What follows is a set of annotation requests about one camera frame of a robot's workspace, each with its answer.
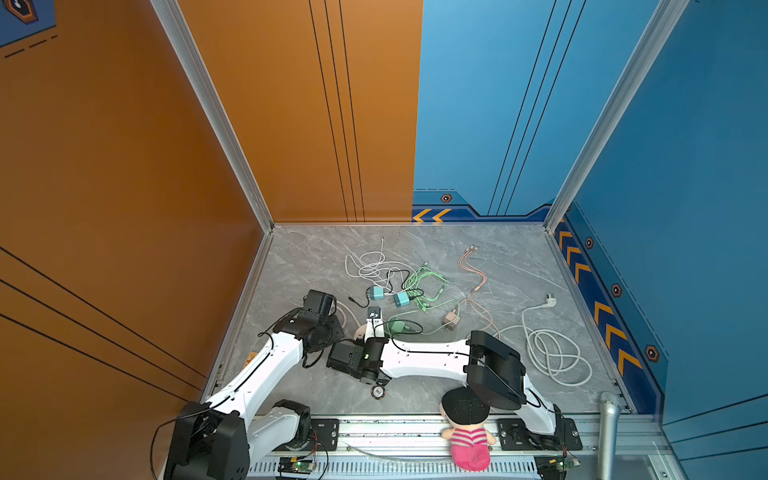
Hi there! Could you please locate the light green charger adapter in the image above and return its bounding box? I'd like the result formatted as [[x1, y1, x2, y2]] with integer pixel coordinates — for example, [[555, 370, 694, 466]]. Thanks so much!
[[388, 320, 416, 335]]

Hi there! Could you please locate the teal charger adapter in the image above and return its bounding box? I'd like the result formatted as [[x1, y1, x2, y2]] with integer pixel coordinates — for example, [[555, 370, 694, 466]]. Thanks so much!
[[367, 286, 386, 301], [394, 291, 411, 307]]

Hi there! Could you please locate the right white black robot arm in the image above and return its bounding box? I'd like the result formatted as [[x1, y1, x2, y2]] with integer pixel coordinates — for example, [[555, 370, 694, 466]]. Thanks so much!
[[326, 330, 561, 436]]

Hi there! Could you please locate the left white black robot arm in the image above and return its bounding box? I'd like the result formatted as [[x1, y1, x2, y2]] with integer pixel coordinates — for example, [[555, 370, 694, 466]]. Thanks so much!
[[150, 290, 343, 479]]

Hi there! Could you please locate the small round black dial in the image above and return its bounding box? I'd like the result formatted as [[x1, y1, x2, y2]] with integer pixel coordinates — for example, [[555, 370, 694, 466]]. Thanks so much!
[[371, 385, 386, 400]]

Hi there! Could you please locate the small wooden block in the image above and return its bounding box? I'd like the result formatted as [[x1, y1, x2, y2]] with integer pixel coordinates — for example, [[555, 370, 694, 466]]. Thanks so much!
[[243, 352, 258, 368]]

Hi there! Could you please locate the pink charger adapter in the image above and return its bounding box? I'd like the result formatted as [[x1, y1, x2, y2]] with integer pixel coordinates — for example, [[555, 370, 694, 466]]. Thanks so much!
[[442, 308, 460, 330]]

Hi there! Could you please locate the plush doll black hat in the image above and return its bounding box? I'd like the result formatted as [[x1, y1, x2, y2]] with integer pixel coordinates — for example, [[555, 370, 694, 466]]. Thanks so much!
[[439, 387, 497, 472]]

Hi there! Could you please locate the left green circuit board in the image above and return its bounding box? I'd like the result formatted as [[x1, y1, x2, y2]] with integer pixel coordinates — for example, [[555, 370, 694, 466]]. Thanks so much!
[[276, 457, 316, 479]]

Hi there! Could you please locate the right circuit board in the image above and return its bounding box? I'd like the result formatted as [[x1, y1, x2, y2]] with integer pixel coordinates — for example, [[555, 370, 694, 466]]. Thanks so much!
[[534, 456, 581, 480]]

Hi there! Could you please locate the grey metal pole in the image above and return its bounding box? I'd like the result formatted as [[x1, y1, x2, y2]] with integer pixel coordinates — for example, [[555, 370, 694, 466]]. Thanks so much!
[[596, 392, 622, 480]]

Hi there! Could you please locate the pink round socket cord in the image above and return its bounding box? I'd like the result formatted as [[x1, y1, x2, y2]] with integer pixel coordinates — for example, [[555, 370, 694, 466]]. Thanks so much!
[[335, 299, 364, 328]]

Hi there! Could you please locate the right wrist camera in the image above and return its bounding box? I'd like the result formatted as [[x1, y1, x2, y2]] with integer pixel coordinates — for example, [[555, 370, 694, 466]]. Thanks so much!
[[363, 306, 386, 341]]

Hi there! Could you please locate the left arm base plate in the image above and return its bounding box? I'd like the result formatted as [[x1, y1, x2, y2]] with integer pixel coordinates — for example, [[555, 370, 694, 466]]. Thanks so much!
[[277, 417, 339, 452]]

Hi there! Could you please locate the white usb cable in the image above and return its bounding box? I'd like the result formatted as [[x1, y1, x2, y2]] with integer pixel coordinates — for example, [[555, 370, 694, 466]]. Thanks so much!
[[344, 237, 409, 295]]

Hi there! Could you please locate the black usb cable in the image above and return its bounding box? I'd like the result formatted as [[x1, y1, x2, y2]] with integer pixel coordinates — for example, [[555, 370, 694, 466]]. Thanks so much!
[[347, 272, 430, 343]]

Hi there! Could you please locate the green usb cable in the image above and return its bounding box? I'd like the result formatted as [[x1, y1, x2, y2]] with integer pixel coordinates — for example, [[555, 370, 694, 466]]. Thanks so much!
[[401, 261, 463, 336]]

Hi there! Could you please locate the pink multi-head cable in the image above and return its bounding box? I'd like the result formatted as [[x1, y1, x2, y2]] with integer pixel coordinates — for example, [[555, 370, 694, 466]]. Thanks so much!
[[443, 244, 502, 337]]

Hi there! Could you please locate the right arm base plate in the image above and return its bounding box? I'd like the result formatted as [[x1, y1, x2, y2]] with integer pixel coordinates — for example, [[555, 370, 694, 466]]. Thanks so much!
[[496, 417, 583, 451]]

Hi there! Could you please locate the white power strip cord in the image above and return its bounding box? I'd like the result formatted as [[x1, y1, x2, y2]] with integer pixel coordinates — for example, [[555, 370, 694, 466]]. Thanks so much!
[[491, 292, 595, 388]]

